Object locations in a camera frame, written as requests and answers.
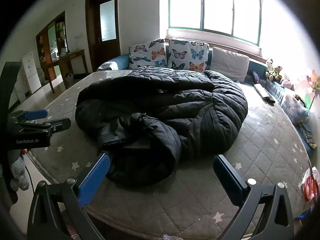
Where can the brown wooden table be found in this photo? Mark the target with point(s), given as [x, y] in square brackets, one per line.
[72, 55]

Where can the purple toy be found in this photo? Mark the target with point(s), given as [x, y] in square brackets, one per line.
[256, 77]

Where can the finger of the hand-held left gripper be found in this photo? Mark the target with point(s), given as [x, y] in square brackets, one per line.
[36, 115]
[58, 125]

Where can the grey quilted star mattress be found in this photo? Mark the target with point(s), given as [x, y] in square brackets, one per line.
[175, 200]

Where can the floral printed pillow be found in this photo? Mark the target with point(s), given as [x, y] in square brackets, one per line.
[293, 110]

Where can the dark wooden door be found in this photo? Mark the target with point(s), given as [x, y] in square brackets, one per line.
[93, 30]

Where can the green framed window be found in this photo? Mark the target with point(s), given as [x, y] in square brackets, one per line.
[217, 10]

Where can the red scissors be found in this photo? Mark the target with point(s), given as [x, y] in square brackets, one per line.
[311, 187]

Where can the pink plush toy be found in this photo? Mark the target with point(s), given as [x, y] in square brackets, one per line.
[287, 83]

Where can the pile of printed packets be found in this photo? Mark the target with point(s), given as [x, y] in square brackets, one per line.
[307, 135]

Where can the plain white pillow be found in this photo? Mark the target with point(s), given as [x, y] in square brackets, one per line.
[228, 63]

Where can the white keyboard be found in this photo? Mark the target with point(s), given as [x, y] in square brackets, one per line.
[262, 91]

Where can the dark teal quilted cushion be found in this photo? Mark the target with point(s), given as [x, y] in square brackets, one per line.
[276, 90]

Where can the black down jacket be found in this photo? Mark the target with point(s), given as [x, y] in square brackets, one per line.
[175, 100]

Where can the white refrigerator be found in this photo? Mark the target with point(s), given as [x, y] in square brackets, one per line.
[31, 72]

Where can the wooden display cabinet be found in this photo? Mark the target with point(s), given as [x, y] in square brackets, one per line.
[45, 45]

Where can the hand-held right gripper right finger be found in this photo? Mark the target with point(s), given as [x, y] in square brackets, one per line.
[228, 177]

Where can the colourful pinwheel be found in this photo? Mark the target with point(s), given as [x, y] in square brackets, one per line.
[311, 82]

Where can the brown plush toy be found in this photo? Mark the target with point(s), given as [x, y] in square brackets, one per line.
[276, 73]

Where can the butterfly print pillow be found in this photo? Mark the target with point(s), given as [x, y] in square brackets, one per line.
[187, 55]
[147, 53]

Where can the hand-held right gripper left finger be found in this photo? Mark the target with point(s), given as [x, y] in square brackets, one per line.
[95, 177]

